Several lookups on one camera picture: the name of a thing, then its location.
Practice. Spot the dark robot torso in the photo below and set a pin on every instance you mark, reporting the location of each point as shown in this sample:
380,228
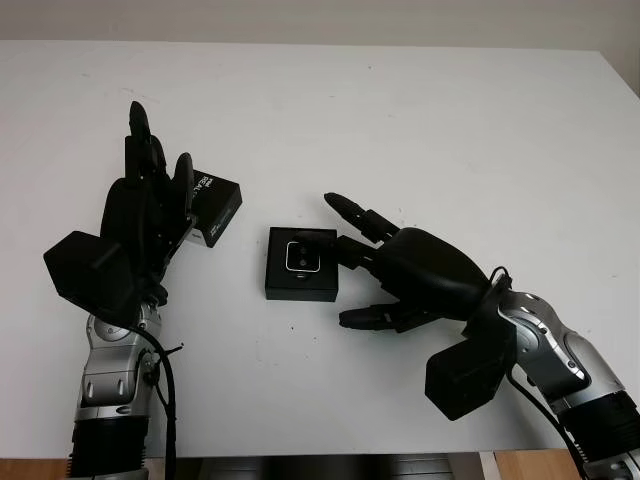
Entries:
325,467

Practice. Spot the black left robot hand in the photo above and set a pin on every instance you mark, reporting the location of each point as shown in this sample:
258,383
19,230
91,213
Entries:
140,220

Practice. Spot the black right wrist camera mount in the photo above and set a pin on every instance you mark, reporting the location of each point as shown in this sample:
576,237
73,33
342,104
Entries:
465,375

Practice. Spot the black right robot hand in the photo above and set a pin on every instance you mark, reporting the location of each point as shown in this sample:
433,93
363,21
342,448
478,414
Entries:
430,275

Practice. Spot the small silver depth camera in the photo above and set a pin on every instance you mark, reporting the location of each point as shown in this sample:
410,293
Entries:
302,259

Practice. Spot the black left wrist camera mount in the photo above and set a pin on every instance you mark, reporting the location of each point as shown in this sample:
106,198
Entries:
85,275

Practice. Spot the black box base with insert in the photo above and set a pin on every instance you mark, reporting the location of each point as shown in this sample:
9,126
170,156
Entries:
300,290

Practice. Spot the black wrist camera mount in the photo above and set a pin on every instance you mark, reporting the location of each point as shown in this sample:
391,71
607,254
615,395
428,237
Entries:
465,375
85,275

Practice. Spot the black RealSense box lid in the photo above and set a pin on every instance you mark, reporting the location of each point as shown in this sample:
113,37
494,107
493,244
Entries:
220,200

